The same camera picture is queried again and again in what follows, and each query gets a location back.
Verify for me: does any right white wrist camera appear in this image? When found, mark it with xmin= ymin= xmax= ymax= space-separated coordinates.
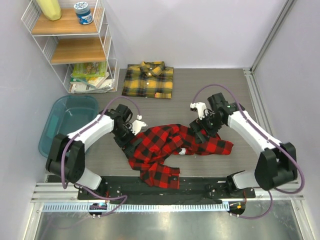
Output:
xmin=190 ymin=102 xmax=207 ymax=120

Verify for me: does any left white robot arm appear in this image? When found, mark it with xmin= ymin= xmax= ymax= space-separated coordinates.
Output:
xmin=45 ymin=104 xmax=146 ymax=200

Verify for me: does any white slotted cable duct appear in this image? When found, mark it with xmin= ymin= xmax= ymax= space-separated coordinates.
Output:
xmin=42 ymin=201 xmax=230 ymax=213

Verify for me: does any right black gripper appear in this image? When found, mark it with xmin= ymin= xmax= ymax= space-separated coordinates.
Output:
xmin=190 ymin=110 xmax=225 ymax=144

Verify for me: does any blue white jar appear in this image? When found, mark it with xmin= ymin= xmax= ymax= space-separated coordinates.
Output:
xmin=73 ymin=1 xmax=93 ymax=25

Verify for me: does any white wire wooden shelf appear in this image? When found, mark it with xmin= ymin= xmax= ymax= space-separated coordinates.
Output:
xmin=21 ymin=0 xmax=119 ymax=94

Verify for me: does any stack of books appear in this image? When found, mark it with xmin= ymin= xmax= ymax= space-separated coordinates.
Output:
xmin=69 ymin=61 xmax=115 ymax=94

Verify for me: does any teal plastic bin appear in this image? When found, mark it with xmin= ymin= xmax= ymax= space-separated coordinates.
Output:
xmin=38 ymin=95 xmax=99 ymax=158

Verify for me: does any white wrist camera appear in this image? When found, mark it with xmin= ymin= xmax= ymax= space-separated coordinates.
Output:
xmin=131 ymin=114 xmax=148 ymax=135
xmin=190 ymin=102 xmax=207 ymax=120

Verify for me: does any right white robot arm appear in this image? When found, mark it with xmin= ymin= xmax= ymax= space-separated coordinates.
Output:
xmin=190 ymin=93 xmax=298 ymax=198

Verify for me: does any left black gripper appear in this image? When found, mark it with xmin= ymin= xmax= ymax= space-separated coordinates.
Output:
xmin=112 ymin=124 xmax=142 ymax=158

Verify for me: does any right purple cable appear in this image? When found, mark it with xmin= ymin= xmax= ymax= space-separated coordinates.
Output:
xmin=191 ymin=84 xmax=306 ymax=221

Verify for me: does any folded yellow plaid shirt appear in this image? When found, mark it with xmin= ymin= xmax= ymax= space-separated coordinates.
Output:
xmin=122 ymin=61 xmax=174 ymax=99

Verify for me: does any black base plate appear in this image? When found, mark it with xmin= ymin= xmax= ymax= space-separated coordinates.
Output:
xmin=93 ymin=176 xmax=256 ymax=205

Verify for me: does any yellow bottle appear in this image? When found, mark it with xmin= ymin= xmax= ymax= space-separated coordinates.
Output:
xmin=36 ymin=0 xmax=62 ymax=21

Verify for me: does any red black plaid shirt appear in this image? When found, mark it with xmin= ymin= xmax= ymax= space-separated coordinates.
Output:
xmin=128 ymin=124 xmax=234 ymax=189

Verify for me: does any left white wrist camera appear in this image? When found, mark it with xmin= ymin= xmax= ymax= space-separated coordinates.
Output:
xmin=131 ymin=114 xmax=148 ymax=135

